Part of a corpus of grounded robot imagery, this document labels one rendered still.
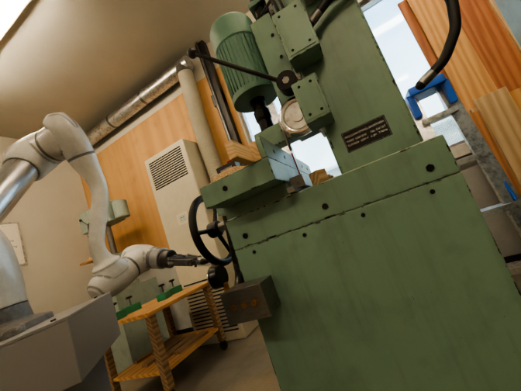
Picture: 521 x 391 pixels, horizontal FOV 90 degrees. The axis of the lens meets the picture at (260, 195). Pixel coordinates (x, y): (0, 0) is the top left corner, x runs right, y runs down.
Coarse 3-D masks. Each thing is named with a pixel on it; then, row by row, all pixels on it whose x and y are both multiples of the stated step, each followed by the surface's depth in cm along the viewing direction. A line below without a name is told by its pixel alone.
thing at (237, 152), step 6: (228, 144) 57; (234, 144) 57; (240, 144) 60; (228, 150) 57; (234, 150) 56; (240, 150) 59; (246, 150) 62; (234, 156) 56; (240, 156) 57; (246, 156) 60; (252, 156) 64; (240, 162) 61; (246, 162) 62; (252, 162) 64
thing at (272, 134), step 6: (270, 126) 91; (276, 126) 90; (264, 132) 91; (270, 132) 90; (276, 132) 90; (282, 132) 89; (264, 138) 91; (270, 138) 90; (276, 138) 90; (282, 138) 89; (288, 138) 88; (294, 138) 90; (276, 144) 90; (282, 144) 92
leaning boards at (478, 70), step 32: (416, 0) 174; (480, 0) 161; (416, 32) 176; (448, 32) 165; (480, 32) 161; (448, 64) 164; (480, 64) 157; (512, 64) 153; (480, 96) 157; (512, 96) 142; (480, 128) 149; (512, 128) 140; (512, 160) 139
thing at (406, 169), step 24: (432, 144) 57; (360, 168) 62; (384, 168) 60; (408, 168) 58; (432, 168) 56; (456, 168) 55; (312, 192) 66; (336, 192) 64; (360, 192) 62; (384, 192) 60; (240, 216) 74; (264, 216) 71; (288, 216) 68; (312, 216) 66; (240, 240) 74
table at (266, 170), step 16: (272, 160) 66; (240, 176) 66; (256, 176) 64; (272, 176) 62; (288, 176) 76; (208, 192) 69; (224, 192) 67; (240, 192) 66; (256, 192) 72; (208, 208) 69
